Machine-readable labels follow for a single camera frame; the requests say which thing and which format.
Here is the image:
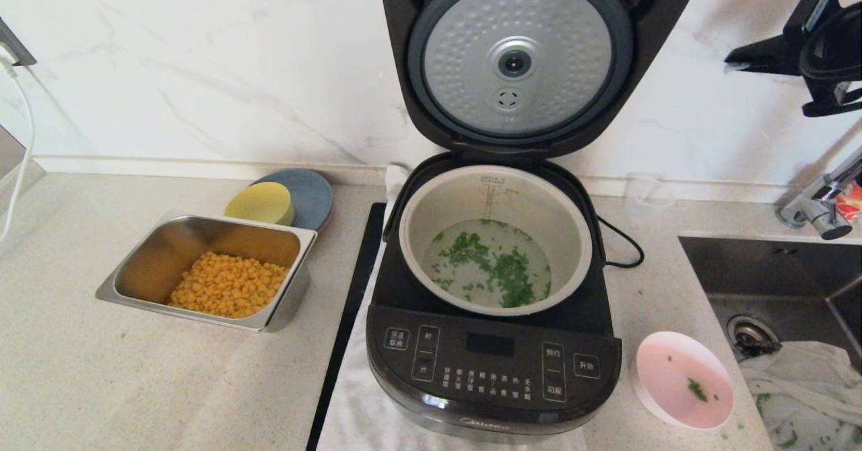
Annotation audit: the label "yellow corn kernels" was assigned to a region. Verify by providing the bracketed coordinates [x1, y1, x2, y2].
[168, 251, 290, 319]

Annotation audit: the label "grey metal panel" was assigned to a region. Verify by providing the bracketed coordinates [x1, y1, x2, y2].
[0, 125, 46, 219]

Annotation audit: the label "black rice cooker lid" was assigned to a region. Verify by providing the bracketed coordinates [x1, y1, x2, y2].
[376, 0, 702, 162]

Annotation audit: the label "black power cord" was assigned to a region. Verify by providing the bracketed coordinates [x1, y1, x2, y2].
[596, 215, 645, 268]

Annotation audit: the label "pink bowl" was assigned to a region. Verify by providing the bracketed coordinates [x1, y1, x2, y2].
[633, 331, 736, 431]

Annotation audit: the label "blue grey plate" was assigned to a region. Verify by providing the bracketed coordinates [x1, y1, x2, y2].
[251, 168, 335, 233]

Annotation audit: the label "dark wall socket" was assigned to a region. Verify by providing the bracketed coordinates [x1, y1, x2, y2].
[0, 17, 40, 69]

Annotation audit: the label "white power cable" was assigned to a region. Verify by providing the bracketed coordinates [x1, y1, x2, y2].
[0, 47, 38, 246]

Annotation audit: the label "grey inner cooking pot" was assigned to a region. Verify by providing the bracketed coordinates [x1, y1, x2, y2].
[399, 164, 593, 317]

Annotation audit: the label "clear plastic measuring cup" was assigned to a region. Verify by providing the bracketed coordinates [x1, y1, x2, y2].
[623, 174, 675, 221]

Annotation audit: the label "chrome faucet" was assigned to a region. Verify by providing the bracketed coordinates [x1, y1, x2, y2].
[774, 145, 862, 240]

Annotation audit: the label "metal sink drain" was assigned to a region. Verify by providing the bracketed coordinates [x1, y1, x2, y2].
[727, 314, 783, 357]

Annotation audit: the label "stainless steel tray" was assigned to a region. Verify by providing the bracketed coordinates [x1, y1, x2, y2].
[94, 214, 317, 334]

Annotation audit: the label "white towel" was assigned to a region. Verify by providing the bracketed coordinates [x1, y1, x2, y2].
[317, 165, 587, 451]

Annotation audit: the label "red orange packet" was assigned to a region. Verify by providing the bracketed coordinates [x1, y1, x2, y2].
[834, 182, 862, 221]

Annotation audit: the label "chopped green scallions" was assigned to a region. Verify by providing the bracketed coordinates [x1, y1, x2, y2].
[431, 221, 553, 308]

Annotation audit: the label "yellow bowl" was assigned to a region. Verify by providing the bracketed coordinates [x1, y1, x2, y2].
[224, 182, 295, 228]

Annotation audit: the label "white cloth with green bits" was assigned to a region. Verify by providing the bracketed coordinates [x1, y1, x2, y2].
[739, 340, 862, 451]

